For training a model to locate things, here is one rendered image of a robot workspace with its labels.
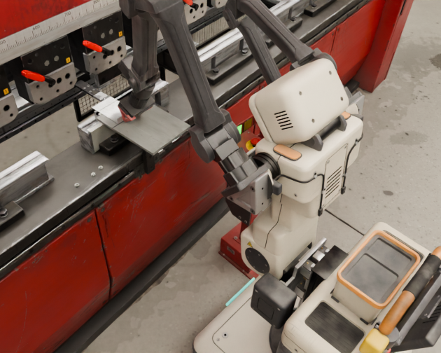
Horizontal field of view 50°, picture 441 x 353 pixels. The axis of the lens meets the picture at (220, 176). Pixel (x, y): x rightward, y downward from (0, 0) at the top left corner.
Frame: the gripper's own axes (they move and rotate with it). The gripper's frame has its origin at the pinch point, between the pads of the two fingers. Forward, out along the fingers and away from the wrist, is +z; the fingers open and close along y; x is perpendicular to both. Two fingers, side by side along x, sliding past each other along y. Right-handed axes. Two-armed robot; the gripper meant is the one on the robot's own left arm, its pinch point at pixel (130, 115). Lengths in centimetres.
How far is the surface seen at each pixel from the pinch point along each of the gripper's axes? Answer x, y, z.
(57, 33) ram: -21.6, 16.2, -27.6
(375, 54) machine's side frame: 38, -216, 62
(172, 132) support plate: 14.1, -4.0, -5.8
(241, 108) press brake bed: 17, -60, 25
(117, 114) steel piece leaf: -3.8, 1.9, 3.1
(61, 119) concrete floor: -68, -46, 150
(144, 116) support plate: 2.9, -3.7, 0.0
